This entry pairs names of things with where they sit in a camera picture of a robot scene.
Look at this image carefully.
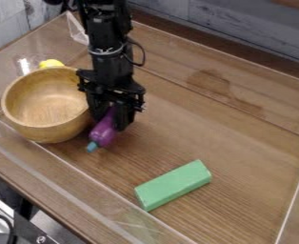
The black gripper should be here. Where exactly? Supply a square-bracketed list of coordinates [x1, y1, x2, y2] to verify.
[76, 69, 147, 132]

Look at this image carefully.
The purple toy eggplant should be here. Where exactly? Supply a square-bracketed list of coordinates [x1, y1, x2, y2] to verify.
[87, 107, 118, 153]

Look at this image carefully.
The brown wooden bowl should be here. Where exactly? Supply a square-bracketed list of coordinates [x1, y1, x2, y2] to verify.
[2, 66, 91, 143]

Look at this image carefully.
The yellow toy lemon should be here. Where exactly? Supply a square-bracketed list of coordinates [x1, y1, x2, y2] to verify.
[40, 59, 66, 69]

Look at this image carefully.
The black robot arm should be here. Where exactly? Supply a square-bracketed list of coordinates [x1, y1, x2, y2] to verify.
[75, 0, 147, 132]

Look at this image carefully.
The green rectangular block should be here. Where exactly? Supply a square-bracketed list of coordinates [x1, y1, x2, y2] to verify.
[135, 159, 213, 212]

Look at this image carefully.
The clear acrylic tray wall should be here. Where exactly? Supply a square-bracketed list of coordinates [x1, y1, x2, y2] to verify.
[0, 10, 299, 244]

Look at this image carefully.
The clear acrylic corner bracket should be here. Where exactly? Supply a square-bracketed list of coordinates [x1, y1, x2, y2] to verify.
[67, 11, 90, 46]

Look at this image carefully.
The black metal bracket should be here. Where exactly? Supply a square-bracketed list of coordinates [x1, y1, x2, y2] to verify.
[14, 213, 60, 244]

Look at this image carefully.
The black cable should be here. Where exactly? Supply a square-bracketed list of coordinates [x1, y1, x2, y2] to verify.
[0, 213, 16, 244]

